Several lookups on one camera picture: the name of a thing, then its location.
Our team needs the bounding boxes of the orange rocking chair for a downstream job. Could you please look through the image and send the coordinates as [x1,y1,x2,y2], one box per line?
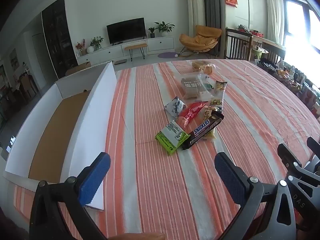
[179,25,222,57]

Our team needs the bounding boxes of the brown cardboard box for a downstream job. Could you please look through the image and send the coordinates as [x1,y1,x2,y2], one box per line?
[65,61,92,77]

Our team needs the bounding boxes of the wooden bench with metal legs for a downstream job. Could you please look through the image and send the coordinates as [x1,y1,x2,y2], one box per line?
[124,43,148,61]

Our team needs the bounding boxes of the white standing air conditioner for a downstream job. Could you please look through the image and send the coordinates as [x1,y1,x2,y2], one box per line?
[186,0,206,55]

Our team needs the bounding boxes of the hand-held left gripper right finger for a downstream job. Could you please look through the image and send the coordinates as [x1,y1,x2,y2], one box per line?
[214,152,297,240]

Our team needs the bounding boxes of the orange striped tablecloth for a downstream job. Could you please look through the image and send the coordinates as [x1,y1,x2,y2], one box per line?
[12,59,320,240]

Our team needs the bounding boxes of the green plant in white vase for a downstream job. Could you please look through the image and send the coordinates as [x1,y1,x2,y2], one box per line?
[86,36,104,54]

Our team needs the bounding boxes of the pale yellow snack packet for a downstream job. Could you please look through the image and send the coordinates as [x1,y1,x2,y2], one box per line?
[200,105,220,142]

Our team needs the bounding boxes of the red flowers in vase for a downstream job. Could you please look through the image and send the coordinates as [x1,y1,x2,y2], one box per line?
[75,39,87,57]

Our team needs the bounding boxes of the pile of assorted goods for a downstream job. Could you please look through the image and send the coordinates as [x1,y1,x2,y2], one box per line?
[255,57,320,120]

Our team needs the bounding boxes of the window with dark frame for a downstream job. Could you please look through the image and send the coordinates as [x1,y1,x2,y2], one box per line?
[281,0,320,55]

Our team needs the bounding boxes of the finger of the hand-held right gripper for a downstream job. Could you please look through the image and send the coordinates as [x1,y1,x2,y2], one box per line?
[307,137,320,155]
[277,143,320,187]

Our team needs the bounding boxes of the white television cabinet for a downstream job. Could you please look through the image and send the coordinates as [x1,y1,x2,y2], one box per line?
[76,36,175,65]

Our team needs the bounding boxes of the clear bag of brown bars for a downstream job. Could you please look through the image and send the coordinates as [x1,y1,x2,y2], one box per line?
[180,72,209,100]

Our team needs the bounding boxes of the black flat television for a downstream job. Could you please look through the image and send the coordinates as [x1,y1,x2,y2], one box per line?
[106,17,146,45]

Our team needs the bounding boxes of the white curtain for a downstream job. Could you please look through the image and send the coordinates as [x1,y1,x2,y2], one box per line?
[264,0,287,45]

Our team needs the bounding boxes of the long silver yellow snack packet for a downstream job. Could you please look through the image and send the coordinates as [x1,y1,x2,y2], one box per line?
[209,80,228,112]

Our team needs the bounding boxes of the triangular white blue snack packet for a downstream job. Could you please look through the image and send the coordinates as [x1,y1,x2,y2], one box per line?
[164,96,187,118]

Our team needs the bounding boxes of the person's left hand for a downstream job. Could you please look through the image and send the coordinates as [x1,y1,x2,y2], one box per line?
[110,232,166,240]

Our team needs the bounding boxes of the bread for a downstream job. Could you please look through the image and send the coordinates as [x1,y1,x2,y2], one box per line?
[191,60,216,75]

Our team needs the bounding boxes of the black display cabinet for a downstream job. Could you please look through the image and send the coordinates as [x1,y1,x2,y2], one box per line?
[41,0,78,79]

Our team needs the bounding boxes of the grey curtain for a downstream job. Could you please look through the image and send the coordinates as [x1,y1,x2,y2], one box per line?
[195,0,222,30]

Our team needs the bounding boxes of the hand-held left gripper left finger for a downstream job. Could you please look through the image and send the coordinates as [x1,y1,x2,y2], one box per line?
[29,152,111,240]

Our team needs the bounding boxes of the large potted green plant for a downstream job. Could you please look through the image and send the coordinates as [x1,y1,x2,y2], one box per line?
[154,21,175,37]

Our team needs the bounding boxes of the brown chocolate bar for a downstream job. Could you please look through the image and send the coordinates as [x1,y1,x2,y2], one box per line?
[181,112,225,151]

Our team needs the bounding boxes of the dark wooden slatted chair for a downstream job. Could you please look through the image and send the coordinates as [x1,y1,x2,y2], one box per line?
[225,28,253,61]

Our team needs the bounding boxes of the red snack packet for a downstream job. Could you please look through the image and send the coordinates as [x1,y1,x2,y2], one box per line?
[178,101,209,128]

